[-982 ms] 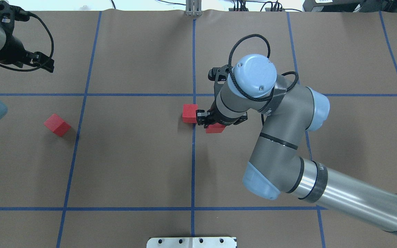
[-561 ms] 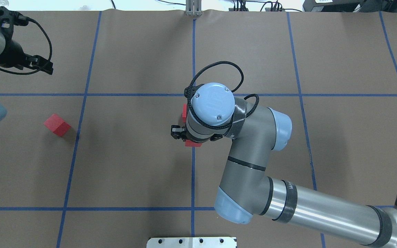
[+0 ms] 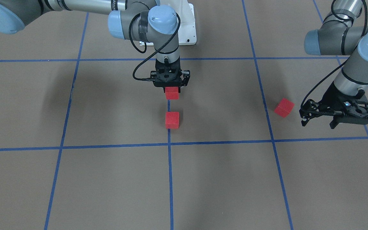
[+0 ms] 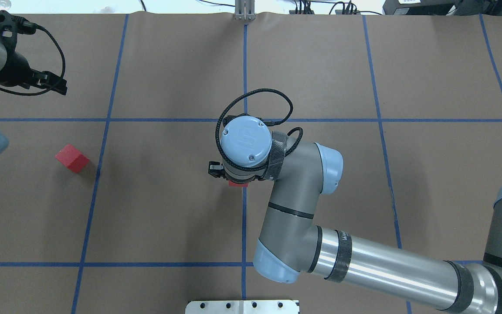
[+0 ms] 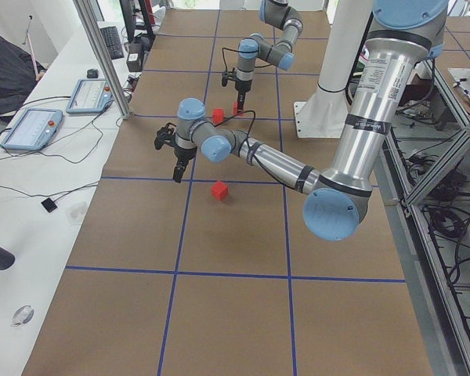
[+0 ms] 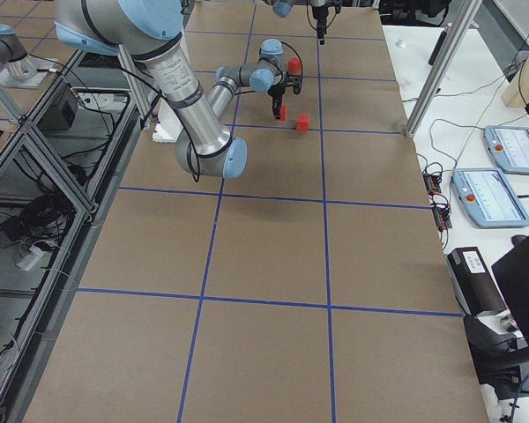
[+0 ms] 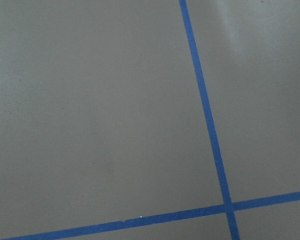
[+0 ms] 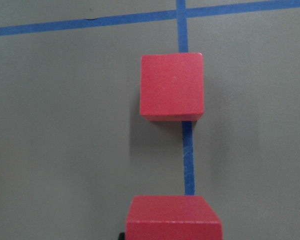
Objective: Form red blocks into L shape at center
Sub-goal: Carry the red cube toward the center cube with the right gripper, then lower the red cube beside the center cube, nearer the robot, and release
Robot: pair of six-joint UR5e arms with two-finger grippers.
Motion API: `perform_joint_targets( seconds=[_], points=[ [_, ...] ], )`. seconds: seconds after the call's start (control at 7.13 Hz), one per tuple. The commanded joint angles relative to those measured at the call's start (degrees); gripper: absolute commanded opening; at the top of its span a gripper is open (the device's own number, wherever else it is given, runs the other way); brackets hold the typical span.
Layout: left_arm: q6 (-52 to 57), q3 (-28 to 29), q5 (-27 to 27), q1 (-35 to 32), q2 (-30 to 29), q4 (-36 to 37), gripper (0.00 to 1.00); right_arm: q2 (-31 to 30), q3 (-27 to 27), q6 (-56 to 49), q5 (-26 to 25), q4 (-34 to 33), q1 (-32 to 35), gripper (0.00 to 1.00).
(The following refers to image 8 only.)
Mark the red block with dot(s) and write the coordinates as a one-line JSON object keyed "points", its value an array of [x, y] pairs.
{"points": [[172, 217], [172, 87]]}

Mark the brown paper table mat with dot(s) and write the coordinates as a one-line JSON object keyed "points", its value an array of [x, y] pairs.
{"points": [[74, 149]]}

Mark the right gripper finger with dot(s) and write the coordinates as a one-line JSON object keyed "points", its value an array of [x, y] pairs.
{"points": [[121, 236]]}

